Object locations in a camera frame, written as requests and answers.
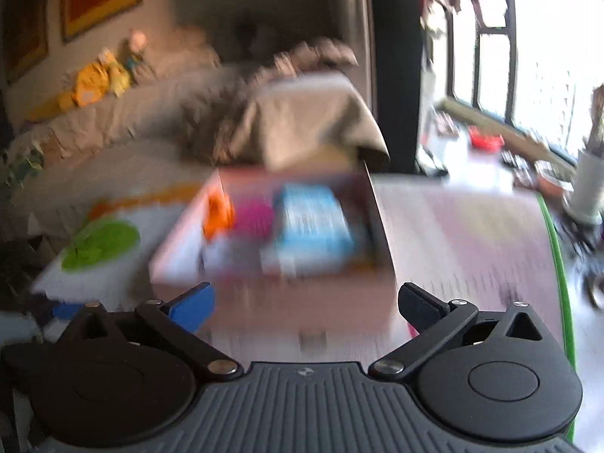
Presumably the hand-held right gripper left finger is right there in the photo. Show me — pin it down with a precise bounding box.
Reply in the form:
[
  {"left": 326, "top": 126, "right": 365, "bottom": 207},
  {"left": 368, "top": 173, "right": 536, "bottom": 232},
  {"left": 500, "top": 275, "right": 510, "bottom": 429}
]
[{"left": 57, "top": 282, "right": 243, "bottom": 381}]

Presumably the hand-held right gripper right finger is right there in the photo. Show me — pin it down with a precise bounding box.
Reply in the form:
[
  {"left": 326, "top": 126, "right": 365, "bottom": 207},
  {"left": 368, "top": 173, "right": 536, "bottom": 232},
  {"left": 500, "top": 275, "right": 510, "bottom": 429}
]
[{"left": 368, "top": 282, "right": 550, "bottom": 383}]

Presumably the orange building block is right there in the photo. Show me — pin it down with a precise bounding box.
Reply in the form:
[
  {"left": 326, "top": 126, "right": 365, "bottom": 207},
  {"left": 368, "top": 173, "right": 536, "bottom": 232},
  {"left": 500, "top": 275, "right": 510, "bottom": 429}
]
[{"left": 203, "top": 188, "right": 237, "bottom": 242}]

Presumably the pink cardboard box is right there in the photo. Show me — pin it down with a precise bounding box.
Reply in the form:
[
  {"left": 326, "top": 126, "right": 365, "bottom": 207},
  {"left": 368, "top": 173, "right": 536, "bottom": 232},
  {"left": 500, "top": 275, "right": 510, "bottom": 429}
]
[{"left": 148, "top": 169, "right": 398, "bottom": 338}]

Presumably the light blue white box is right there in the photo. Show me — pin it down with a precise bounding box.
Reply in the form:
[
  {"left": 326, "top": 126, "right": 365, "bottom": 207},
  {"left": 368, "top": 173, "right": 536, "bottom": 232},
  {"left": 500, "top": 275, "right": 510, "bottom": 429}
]
[{"left": 259, "top": 184, "right": 357, "bottom": 278}]

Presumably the printed play mat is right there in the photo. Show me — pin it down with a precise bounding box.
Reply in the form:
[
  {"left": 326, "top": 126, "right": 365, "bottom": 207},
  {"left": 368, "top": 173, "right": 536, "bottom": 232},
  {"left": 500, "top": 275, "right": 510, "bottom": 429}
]
[{"left": 29, "top": 170, "right": 577, "bottom": 453}]

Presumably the pink round toy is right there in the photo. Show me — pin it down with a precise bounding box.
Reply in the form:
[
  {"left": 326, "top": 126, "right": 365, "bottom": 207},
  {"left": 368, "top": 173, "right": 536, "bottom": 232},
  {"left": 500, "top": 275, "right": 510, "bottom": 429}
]
[{"left": 233, "top": 198, "right": 277, "bottom": 241}]

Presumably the red basin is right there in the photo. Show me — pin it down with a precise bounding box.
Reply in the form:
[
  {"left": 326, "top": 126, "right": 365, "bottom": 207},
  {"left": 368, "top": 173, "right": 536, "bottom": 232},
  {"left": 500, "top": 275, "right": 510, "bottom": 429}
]
[{"left": 468, "top": 126, "right": 505, "bottom": 151}]

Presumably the small flower pot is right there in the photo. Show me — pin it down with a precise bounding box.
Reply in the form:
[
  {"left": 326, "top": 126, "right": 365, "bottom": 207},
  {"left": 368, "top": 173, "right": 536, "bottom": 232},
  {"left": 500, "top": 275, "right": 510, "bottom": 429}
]
[{"left": 535, "top": 169, "right": 575, "bottom": 200}]

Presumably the bed with light sheets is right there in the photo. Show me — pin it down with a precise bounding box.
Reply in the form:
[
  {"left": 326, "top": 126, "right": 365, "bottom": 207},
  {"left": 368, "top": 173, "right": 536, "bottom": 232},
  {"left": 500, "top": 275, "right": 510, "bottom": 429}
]
[{"left": 0, "top": 26, "right": 265, "bottom": 237}]

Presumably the palm plant in white pot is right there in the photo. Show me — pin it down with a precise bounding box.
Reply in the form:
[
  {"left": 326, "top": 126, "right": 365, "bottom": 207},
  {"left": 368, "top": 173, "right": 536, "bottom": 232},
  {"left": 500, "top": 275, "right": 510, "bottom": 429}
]
[{"left": 567, "top": 82, "right": 604, "bottom": 226}]

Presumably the beige blanket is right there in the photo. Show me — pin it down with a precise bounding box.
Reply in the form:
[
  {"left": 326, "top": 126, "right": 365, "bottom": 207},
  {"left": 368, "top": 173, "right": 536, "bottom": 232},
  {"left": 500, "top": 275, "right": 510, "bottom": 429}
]
[{"left": 182, "top": 38, "right": 391, "bottom": 171}]

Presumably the dark curtain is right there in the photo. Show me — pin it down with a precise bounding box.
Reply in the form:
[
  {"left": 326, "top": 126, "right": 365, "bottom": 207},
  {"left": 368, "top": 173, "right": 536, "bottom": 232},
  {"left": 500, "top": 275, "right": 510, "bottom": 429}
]
[{"left": 372, "top": 0, "right": 422, "bottom": 176}]

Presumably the yellow plush toy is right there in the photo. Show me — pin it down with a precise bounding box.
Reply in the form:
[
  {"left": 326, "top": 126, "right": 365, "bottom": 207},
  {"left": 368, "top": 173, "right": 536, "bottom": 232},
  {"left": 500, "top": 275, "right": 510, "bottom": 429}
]
[{"left": 55, "top": 48, "right": 131, "bottom": 110}]

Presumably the small doll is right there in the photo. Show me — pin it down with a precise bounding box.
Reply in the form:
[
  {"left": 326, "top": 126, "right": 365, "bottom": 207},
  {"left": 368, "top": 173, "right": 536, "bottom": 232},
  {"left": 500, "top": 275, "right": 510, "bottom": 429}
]
[{"left": 123, "top": 29, "right": 153, "bottom": 80}]

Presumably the beige curtain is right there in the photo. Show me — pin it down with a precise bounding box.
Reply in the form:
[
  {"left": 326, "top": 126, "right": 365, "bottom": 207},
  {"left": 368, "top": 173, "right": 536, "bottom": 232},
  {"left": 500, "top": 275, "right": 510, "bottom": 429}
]
[{"left": 302, "top": 0, "right": 374, "bottom": 105}]

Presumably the gold framed brown picture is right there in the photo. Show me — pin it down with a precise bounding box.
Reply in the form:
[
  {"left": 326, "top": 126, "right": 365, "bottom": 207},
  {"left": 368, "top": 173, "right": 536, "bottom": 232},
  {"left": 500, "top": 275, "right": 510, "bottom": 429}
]
[{"left": 0, "top": 0, "right": 51, "bottom": 85}]

